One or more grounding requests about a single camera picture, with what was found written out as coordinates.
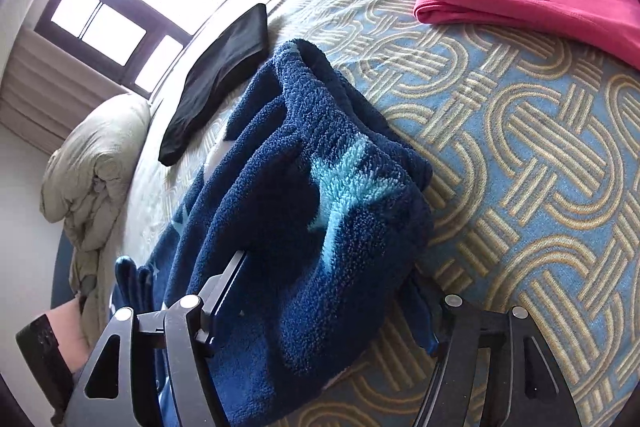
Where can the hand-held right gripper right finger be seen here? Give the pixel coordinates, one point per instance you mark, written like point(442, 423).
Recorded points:
point(450, 332)

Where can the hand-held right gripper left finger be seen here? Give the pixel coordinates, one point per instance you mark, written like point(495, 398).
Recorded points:
point(220, 287)

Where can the navy star print fleece pants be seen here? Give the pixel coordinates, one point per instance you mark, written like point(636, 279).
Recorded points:
point(300, 207)

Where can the pink pillow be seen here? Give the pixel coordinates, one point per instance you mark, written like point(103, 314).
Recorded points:
point(70, 332)

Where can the blue headboard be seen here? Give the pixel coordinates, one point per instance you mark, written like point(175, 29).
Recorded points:
point(62, 267)

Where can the folded patterned duvet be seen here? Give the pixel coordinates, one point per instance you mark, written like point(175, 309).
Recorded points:
point(95, 167)

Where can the bed with patterned sheet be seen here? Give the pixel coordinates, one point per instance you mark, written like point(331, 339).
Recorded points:
point(500, 132)

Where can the black folded garment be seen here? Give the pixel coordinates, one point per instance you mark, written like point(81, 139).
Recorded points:
point(215, 77)

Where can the beige curtain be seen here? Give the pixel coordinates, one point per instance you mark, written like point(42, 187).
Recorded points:
point(50, 87)

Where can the window with dark frame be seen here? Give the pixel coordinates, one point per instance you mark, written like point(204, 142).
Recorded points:
point(110, 22)

